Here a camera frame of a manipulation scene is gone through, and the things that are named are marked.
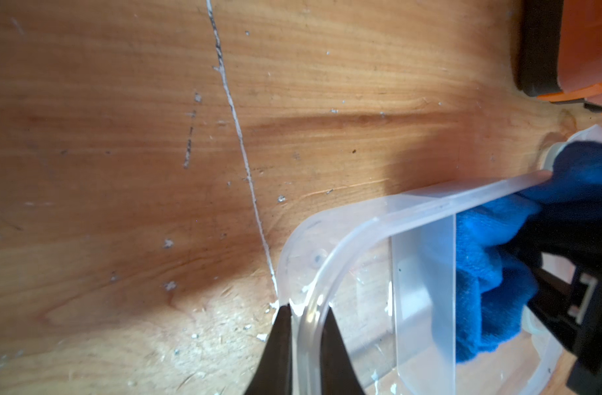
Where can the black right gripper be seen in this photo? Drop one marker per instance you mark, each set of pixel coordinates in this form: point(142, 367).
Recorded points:
point(566, 260)

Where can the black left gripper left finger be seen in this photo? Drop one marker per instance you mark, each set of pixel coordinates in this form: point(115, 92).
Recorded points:
point(274, 375)

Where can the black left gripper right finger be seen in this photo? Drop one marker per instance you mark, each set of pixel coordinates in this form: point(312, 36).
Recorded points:
point(337, 373)

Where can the blue cleaning cloth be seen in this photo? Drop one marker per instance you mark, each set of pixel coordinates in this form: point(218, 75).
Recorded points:
point(494, 286)

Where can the clear lunch box with lid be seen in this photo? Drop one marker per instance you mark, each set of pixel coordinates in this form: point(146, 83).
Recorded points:
point(386, 269)

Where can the clear lunch box lid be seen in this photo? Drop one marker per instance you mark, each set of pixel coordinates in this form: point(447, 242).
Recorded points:
point(550, 153)

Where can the orange plastic tool case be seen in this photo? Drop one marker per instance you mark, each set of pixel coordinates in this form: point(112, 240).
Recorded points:
point(560, 54)

